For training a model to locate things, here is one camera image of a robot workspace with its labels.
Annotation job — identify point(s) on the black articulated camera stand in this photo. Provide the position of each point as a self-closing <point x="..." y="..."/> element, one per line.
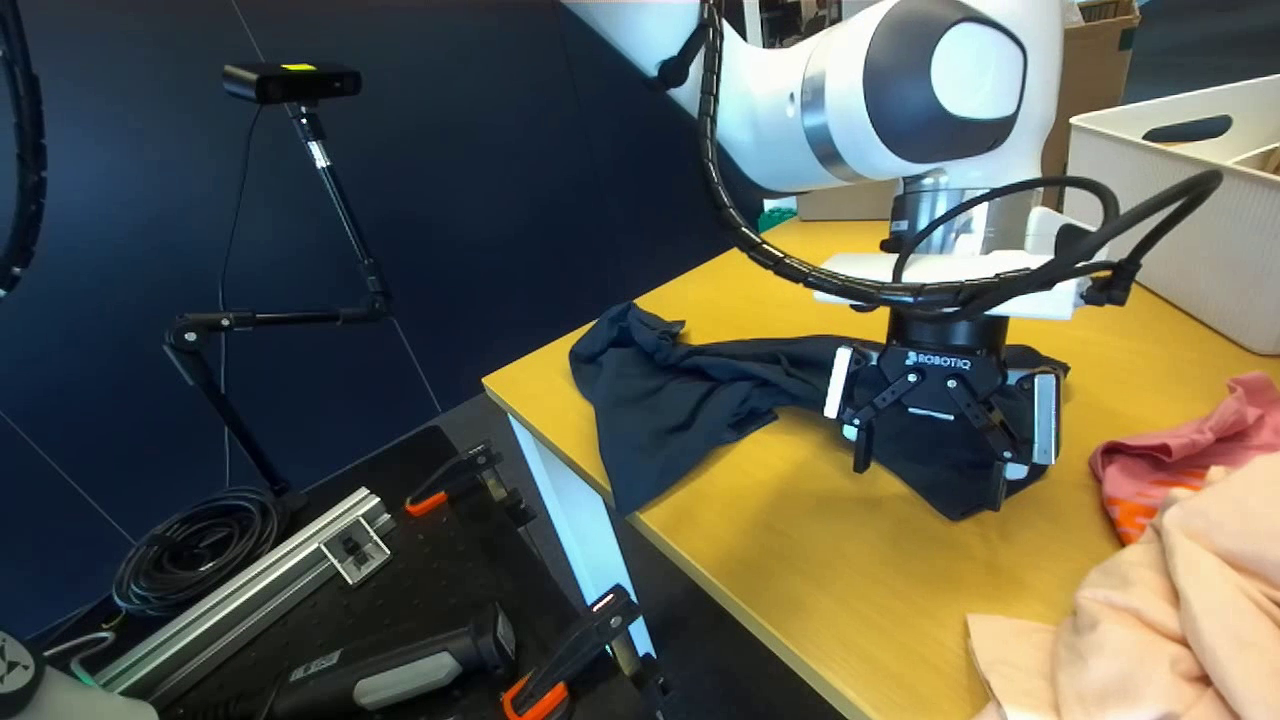
<point x="267" y="318"/>

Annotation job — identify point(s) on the white grey Franka arm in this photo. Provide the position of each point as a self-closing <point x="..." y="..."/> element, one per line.
<point x="827" y="95"/>

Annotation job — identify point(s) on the black clamp orange tip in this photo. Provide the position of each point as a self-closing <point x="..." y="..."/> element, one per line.
<point x="464" y="472"/>
<point x="574" y="646"/>

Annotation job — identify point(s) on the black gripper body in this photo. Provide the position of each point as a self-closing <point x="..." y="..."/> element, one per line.
<point x="945" y="381"/>

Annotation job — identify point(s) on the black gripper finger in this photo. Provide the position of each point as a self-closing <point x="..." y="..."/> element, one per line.
<point x="1033" y="421"/>
<point x="859" y="402"/>

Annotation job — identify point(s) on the black shirt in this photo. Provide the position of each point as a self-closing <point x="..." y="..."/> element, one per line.
<point x="666" y="402"/>

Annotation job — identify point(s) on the black camera yellow label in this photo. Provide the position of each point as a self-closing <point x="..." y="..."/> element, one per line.
<point x="295" y="81"/>

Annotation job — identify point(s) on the red orange cloth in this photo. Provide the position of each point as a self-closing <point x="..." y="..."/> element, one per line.
<point x="1172" y="460"/>

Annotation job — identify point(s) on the white plastic bin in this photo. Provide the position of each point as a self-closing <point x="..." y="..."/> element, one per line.
<point x="1202" y="254"/>

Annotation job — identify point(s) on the white blue table leg panel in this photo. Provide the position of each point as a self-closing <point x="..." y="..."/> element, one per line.
<point x="574" y="533"/>

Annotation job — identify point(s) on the peach cloth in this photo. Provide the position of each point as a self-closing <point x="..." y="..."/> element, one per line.
<point x="1172" y="627"/>

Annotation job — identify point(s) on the black grey power tool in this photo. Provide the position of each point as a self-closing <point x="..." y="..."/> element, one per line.
<point x="401" y="672"/>

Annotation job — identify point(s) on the black corrugated conduit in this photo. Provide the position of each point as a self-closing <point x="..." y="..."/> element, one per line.
<point x="31" y="163"/>

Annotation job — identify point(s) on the white grey plastic device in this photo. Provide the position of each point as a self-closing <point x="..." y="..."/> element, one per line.
<point x="74" y="698"/>

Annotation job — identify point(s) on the aluminium extrusion bar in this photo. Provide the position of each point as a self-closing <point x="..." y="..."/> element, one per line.
<point x="240" y="600"/>

